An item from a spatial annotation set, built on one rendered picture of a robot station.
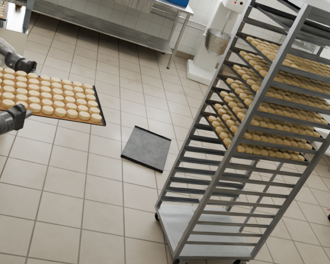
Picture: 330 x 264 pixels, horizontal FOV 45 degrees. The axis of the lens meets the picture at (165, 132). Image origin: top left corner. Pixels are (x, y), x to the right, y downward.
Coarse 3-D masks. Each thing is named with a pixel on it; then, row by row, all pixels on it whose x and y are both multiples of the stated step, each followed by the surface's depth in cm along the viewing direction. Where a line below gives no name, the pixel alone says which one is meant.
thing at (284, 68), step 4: (280, 68) 200; (284, 68) 201; (288, 68) 201; (292, 68) 202; (292, 72) 203; (296, 72) 204; (300, 72) 205; (304, 72) 206; (308, 72) 206; (308, 76) 208; (312, 76) 209; (316, 76) 209; (320, 76) 210; (324, 76) 211; (320, 80) 212; (324, 80) 212; (328, 80) 213
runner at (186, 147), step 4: (184, 148) 268; (188, 148) 269; (192, 148) 270; (196, 148) 271; (200, 148) 272; (204, 148) 273; (208, 148) 274; (200, 152) 271; (204, 152) 273; (208, 152) 275; (212, 152) 277; (216, 152) 279; (220, 152) 280; (236, 156) 285; (256, 160) 291; (260, 160) 293
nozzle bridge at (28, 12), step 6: (6, 0) 282; (12, 0) 282; (18, 0) 286; (24, 0) 289; (30, 0) 282; (24, 6) 287; (30, 6) 285; (30, 12) 297; (24, 18) 298; (24, 24) 301
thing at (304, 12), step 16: (304, 16) 183; (288, 48) 191; (272, 64) 196; (272, 80) 199; (256, 96) 204; (240, 128) 213; (224, 160) 222; (208, 192) 232; (192, 224) 244; (176, 256) 258
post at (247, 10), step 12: (252, 0) 221; (240, 24) 228; (228, 48) 235; (216, 72) 243; (216, 84) 246; (204, 96) 252; (204, 108) 254; (192, 132) 262; (168, 180) 281; (156, 204) 293
